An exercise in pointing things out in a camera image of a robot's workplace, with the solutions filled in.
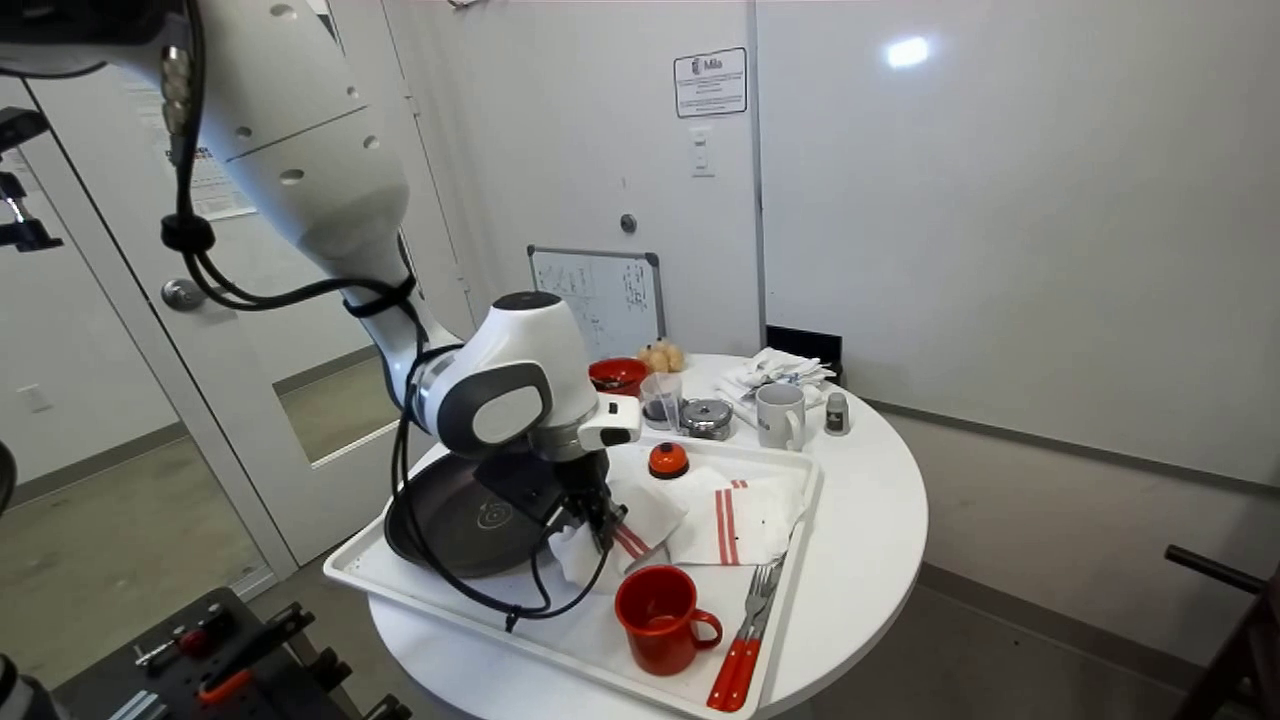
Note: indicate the wall sign placard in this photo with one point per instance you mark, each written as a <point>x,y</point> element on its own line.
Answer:
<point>711,83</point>

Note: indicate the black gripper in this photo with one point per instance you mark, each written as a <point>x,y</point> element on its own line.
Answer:
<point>566,488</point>

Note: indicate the small whiteboard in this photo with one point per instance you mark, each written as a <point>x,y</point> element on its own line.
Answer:
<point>613,295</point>

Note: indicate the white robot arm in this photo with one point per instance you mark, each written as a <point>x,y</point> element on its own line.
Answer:
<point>262,88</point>

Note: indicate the orange-handled clamp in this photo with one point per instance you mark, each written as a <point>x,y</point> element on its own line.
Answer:
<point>238,669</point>

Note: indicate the small orange round object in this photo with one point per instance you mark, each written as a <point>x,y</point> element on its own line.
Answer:
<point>666,460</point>

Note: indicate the glass jar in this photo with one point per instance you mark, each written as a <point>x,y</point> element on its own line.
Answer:
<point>660,397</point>

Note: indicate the metal round tin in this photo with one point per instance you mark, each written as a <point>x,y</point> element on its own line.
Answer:
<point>704,419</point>

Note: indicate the door handle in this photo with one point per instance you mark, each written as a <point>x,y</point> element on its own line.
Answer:
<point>183,295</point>

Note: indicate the red mug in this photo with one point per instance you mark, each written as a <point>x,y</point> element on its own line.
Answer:
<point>666,620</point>

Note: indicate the black frying pan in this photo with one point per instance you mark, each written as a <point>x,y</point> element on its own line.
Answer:
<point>459,512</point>

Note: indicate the wall light switch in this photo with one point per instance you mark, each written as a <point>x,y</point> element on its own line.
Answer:
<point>702,155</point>

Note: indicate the white tray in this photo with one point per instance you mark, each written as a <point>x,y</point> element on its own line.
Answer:
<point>590,643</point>

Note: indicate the white mug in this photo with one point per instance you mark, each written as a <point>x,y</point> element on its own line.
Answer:
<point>782,419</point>

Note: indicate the white red-striped towel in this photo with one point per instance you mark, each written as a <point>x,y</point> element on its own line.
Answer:
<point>581,560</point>

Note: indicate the red-handled knife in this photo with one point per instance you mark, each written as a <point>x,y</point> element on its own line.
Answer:
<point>729,689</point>

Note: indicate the red bowl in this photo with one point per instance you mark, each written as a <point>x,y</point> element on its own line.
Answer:
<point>622,372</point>

